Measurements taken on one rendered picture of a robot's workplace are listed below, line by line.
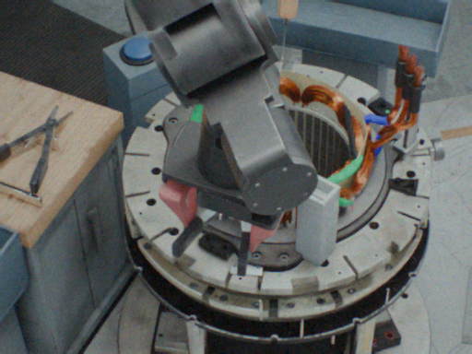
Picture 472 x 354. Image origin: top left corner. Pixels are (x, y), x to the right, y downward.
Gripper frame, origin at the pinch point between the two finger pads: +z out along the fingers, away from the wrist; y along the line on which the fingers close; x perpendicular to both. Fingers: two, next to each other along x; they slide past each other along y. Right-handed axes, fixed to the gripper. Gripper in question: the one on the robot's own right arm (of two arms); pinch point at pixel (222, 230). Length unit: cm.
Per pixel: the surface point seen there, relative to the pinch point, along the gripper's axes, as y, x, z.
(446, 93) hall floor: 15, 152, 117
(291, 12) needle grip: -0.2, 15.5, -13.5
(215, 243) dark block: -1.4, 3.2, 6.6
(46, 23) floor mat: -93, 144, 129
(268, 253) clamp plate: 3.7, 4.0, 6.3
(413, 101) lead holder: 12.4, 17.8, -5.2
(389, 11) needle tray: 5, 53, 14
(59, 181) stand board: -20.7, 8.8, 12.8
